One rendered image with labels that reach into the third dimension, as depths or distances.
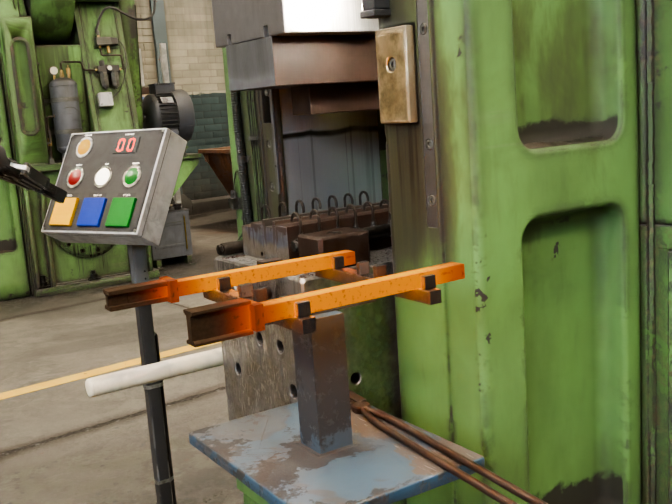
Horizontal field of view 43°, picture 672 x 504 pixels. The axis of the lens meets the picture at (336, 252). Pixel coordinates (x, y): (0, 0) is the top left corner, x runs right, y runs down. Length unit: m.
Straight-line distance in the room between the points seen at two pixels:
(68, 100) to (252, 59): 4.81
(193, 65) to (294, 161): 8.86
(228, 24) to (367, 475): 1.01
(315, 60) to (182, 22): 9.12
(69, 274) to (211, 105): 4.80
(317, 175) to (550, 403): 0.76
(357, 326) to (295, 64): 0.53
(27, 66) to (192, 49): 4.63
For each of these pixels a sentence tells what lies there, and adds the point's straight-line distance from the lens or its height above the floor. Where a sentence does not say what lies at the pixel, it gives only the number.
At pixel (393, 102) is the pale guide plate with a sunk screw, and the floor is 1.22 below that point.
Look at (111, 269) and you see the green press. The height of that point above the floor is 0.11.
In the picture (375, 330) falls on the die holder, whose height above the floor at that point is 0.79.
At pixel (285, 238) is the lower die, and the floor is 0.97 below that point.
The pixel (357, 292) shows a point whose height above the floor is 0.97.
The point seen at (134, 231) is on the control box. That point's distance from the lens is 2.05.
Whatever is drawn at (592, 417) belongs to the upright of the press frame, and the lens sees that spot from 1.85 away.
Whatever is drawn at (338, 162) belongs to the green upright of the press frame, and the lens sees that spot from 2.07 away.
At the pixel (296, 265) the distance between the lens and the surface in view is 1.39.
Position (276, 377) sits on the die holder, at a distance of 1.72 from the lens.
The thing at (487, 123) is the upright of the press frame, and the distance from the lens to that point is 1.46.
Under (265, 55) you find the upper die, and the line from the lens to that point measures 1.71.
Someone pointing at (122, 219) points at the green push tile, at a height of 0.99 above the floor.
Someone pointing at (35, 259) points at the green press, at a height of 0.28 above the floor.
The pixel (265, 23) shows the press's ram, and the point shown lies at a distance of 1.71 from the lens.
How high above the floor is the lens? 1.23
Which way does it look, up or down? 10 degrees down
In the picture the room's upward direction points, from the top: 4 degrees counter-clockwise
